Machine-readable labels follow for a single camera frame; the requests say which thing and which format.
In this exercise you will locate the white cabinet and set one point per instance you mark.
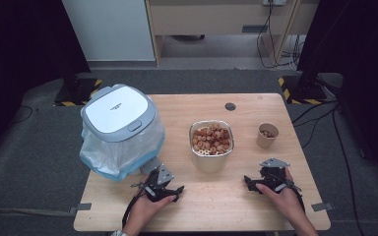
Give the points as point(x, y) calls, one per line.
point(111, 29)

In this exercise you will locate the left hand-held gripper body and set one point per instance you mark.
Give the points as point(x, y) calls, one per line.
point(159, 183)

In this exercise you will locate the white power strip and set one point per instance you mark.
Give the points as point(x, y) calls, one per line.
point(274, 2)

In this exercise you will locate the person's left hand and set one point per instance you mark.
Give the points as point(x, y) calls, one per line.
point(144, 209)

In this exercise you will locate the black curtain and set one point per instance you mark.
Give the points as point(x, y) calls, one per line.
point(19, 49)
point(361, 49)

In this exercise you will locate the clear plastic trash bag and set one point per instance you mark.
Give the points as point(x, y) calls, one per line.
point(111, 157)

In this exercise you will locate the brown snack pieces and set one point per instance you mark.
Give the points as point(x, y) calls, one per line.
point(267, 133)

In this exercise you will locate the brown paper cup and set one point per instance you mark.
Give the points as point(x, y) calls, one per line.
point(265, 141)

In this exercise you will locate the person's right hand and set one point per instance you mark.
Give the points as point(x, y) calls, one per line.
point(280, 200)

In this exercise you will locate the pile of round snacks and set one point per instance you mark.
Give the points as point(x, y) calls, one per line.
point(211, 139)

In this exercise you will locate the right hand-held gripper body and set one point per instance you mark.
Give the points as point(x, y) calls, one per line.
point(272, 175)

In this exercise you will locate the grey table bracket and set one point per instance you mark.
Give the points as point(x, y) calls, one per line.
point(82, 207)
point(322, 206)

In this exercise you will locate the square metal container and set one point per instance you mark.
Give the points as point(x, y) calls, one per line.
point(210, 162)

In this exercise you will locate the light wooden desk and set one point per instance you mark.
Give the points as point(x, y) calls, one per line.
point(210, 19)

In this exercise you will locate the grey table grommet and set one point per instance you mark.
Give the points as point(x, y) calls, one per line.
point(230, 106)

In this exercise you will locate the black stand with striped base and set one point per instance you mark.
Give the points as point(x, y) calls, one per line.
point(303, 90)
point(75, 91)

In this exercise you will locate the white grey pedal trash can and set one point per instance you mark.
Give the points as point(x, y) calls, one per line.
point(118, 109)

